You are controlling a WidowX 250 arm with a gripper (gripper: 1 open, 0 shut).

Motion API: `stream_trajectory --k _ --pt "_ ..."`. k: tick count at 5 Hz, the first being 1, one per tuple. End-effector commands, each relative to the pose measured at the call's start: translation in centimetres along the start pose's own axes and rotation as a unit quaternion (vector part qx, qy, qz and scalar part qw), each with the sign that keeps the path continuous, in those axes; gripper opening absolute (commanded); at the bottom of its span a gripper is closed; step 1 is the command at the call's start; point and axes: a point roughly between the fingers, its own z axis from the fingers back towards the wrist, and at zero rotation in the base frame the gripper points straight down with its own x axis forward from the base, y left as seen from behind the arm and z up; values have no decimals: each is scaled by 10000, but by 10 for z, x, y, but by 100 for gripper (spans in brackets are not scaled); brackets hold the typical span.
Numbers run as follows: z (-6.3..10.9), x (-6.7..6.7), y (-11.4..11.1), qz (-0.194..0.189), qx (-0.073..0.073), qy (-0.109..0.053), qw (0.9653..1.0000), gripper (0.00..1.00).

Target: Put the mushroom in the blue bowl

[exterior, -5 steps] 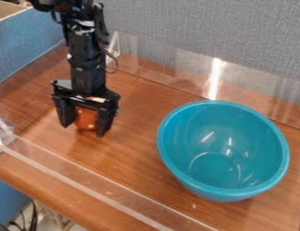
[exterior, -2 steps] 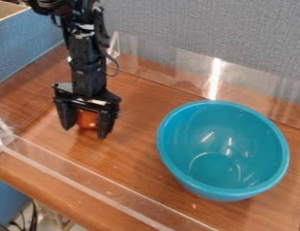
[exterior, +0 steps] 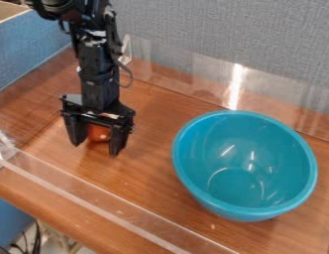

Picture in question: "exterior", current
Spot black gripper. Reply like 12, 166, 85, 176
61, 70, 135, 157

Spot red white-spotted toy mushroom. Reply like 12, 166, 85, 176
87, 124, 110, 142

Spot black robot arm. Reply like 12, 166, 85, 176
26, 0, 135, 156

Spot blue plastic bowl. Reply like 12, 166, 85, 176
171, 110, 318, 222

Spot clear acrylic front barrier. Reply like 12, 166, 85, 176
0, 130, 239, 254

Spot clear acrylic barrier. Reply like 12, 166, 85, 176
0, 130, 239, 254
118, 33, 329, 117

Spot blue partition with wooden shelf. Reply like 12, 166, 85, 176
0, 0, 71, 89

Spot clear acrylic back barrier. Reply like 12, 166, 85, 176
118, 33, 329, 117

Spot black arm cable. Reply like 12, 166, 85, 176
113, 58, 135, 89

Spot clear acrylic corner bracket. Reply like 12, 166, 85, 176
118, 34, 133, 64

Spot black cables under table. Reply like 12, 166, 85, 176
0, 221, 46, 254

